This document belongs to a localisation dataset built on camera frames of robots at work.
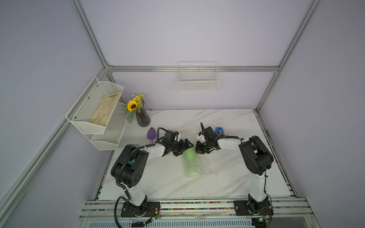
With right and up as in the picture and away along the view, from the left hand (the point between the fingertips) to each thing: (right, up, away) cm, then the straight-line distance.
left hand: (189, 149), depth 92 cm
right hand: (+3, -3, +4) cm, 6 cm away
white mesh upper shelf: (-54, +22, -16) cm, 61 cm away
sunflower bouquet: (-37, +29, -1) cm, 47 cm away
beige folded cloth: (-49, +25, -13) cm, 56 cm away
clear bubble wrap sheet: (+10, -10, -3) cm, 14 cm away
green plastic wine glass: (+1, -6, -8) cm, 10 cm away
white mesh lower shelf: (-50, +7, -3) cm, 51 cm away
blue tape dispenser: (+22, +12, +10) cm, 27 cm away
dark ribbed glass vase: (-34, +21, +12) cm, 42 cm away
